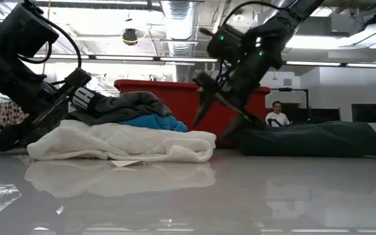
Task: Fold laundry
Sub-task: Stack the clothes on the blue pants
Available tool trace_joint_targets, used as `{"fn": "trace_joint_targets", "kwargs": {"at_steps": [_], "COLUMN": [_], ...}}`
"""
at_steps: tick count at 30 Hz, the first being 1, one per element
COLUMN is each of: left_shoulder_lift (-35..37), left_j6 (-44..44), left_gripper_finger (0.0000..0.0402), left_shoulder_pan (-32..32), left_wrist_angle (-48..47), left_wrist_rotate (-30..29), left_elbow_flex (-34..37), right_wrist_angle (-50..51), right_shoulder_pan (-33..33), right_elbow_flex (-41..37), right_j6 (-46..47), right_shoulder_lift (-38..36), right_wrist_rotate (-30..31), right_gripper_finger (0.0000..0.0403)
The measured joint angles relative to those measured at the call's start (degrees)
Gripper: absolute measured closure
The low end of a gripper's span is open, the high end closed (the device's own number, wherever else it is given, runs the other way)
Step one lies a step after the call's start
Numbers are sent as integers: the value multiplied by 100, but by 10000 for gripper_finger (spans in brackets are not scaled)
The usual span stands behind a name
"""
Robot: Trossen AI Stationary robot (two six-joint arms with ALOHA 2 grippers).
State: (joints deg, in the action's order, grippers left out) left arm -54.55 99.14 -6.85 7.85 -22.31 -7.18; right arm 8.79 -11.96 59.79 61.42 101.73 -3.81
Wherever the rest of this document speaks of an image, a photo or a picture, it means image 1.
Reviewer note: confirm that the black ceiling dome device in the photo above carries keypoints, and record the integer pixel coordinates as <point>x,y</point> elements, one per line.
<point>130,37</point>

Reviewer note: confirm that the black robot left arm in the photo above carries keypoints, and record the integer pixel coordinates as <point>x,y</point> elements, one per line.
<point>5,65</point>

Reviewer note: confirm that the wide black monitor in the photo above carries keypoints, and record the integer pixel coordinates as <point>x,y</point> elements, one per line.
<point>322,115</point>

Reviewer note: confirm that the dark grey garment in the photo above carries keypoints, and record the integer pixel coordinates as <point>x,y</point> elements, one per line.
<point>119,106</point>

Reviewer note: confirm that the red plastic laundry basket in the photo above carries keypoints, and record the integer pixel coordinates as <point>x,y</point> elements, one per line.
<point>181,101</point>

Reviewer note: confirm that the brown dotted cloth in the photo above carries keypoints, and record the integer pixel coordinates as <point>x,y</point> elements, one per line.
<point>10,112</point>

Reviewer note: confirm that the black garment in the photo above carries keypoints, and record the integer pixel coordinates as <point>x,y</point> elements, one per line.
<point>312,138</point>

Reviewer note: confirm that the blue garment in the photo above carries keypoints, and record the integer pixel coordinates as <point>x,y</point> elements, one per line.
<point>158,123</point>

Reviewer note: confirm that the corrugated silver duct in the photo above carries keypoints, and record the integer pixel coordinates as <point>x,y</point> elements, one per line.
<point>179,26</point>

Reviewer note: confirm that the small black monitor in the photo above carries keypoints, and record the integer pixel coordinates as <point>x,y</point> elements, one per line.
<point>367,113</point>

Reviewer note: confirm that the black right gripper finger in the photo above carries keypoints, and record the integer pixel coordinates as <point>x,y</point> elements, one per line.
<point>243,127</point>
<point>204,106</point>

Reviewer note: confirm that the person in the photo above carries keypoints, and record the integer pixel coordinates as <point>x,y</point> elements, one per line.
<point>276,117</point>

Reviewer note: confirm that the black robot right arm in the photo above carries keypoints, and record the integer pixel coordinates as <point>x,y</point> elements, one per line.
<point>273,32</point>

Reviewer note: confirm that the white lace garment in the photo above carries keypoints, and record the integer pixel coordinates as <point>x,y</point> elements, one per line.
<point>126,142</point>

